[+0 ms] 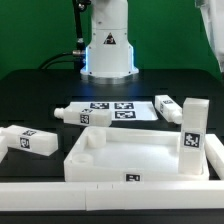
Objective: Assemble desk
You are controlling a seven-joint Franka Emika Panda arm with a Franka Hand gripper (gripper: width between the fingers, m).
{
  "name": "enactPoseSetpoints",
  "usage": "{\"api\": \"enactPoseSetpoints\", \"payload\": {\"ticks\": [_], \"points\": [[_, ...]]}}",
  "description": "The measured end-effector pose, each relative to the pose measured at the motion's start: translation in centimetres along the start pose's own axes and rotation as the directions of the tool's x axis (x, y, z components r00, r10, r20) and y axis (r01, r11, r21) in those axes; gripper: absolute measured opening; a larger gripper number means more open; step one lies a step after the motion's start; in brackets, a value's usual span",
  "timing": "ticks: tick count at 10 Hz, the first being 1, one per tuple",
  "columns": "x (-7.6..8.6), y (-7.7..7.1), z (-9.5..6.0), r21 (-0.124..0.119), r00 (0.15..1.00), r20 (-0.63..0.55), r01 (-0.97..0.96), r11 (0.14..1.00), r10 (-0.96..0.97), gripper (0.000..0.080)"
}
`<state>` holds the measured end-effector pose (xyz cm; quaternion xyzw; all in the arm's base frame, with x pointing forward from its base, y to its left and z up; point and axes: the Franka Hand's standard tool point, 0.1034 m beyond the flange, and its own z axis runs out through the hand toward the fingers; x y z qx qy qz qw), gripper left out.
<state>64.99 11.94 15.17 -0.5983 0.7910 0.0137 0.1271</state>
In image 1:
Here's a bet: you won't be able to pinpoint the white left obstacle bar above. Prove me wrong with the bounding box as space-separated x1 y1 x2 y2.
0 136 8 163

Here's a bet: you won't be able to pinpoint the white sheet with tags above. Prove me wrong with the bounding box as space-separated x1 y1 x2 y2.
73 101 158 121

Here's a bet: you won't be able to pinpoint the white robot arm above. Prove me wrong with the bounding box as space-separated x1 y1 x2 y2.
80 0 224 83

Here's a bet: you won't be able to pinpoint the white front obstacle bar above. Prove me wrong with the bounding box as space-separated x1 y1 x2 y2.
0 181 224 211

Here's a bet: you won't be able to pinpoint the white right obstacle bar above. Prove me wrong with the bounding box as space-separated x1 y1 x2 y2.
205 134 224 180

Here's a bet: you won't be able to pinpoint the white obstacle bar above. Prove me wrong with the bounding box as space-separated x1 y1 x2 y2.
0 181 224 211
205 134 224 180
0 136 8 163

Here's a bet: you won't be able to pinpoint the black cables at base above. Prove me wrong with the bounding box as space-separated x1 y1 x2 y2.
38 0 92 70

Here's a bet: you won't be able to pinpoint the white desk top tray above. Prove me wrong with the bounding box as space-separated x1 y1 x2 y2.
64 127 209 182

